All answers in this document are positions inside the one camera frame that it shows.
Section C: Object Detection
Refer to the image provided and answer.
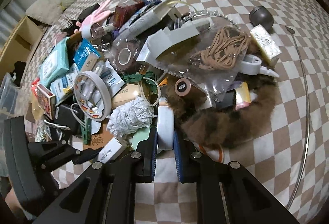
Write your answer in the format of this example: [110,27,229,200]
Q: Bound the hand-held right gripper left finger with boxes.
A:
[32,134,158,224]

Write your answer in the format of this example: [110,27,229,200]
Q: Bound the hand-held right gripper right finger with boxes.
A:
[173,130,300,224]

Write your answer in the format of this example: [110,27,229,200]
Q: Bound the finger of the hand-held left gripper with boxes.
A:
[38,148,104,176]
[28,140,83,161]

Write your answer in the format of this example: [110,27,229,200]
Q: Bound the white round tape measure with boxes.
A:
[157,106,177,152]

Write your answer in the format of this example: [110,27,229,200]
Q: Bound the clear plastic container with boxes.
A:
[0,72,20,122]

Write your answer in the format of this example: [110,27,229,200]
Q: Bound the floral fabric pouch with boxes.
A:
[35,126,52,143]

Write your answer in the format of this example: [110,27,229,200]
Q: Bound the brown leather insole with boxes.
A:
[83,128,117,153]

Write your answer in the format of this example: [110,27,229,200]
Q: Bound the long green clip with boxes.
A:
[80,121,92,145]

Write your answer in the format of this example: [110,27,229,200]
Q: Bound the mint green case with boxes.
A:
[129,126,153,149]

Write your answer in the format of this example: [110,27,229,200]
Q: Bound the white script print box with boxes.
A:
[98,137,128,163]

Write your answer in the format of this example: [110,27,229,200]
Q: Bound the orange white scissors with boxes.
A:
[194,142,227,163]

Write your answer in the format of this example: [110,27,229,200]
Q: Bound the amber translucent case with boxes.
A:
[32,96,46,122]

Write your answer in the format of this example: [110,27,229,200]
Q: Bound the white mop yarn bundle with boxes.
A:
[107,97,158,138]

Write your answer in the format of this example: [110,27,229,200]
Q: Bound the red-brown playing card box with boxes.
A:
[36,83,56,115]

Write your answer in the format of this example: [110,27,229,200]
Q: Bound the brown fur scarf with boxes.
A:
[164,70,280,150]

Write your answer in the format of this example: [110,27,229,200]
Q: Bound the beige compact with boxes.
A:
[112,83,142,108]

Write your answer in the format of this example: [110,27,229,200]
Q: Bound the brown foundation jar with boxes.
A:
[175,79,192,98]

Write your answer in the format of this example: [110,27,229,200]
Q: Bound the black cloth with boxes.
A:
[13,61,28,86]

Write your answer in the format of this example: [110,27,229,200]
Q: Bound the clear zip bag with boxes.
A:
[154,26,255,102]

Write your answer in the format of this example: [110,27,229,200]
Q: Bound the teal wet wipes pack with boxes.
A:
[38,37,72,87]

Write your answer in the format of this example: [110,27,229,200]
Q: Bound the yellow pink box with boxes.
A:
[235,83,251,111]

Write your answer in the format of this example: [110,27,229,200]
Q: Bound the small white box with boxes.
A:
[87,58,100,71]

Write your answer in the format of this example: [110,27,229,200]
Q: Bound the brown tape roll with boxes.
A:
[117,47,141,74]

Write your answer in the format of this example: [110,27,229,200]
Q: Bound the blue packet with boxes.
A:
[73,39,102,72]

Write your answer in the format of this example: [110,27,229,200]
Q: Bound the wooden bedside shelf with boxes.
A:
[0,15,50,81]

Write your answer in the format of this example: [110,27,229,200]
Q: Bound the white plastic hook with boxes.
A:
[240,55,280,79]

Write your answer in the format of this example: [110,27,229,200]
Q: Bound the black feather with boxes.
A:
[60,15,86,38]

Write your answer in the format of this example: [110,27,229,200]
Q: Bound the white tape dispenser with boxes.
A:
[136,20,214,63]

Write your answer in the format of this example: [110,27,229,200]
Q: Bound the small glass bottle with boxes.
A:
[90,22,115,40]

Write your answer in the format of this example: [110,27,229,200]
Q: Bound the grey curtain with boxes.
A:
[0,0,29,53]

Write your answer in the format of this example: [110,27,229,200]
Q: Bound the metal telescopic rod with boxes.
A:
[285,26,310,212]

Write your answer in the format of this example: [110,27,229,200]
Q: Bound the pink rabbit mirror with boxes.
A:
[81,0,113,35]

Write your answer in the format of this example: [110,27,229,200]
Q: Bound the black box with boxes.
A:
[78,3,101,21]

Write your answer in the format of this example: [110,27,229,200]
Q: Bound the white grid notebook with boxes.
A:
[121,0,181,38]

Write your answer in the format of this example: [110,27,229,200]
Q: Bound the fluffy white pillow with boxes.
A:
[26,0,65,26]

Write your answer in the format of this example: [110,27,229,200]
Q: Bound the gold white box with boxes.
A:
[250,24,282,67]

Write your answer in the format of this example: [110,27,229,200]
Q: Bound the brown box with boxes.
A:
[113,0,145,30]

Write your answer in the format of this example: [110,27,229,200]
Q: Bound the beaded tiara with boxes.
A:
[184,8,236,29]

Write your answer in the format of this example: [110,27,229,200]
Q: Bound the blue jar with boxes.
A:
[142,0,164,7]

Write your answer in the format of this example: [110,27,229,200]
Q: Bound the grey round knob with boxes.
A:
[249,6,275,31]

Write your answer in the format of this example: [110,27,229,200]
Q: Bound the black strap pouch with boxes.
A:
[55,103,84,135]

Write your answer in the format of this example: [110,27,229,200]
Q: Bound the large white tape ring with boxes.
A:
[73,71,113,121]

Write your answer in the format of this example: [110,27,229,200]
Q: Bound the beige hair tie bundle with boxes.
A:
[191,26,251,71]

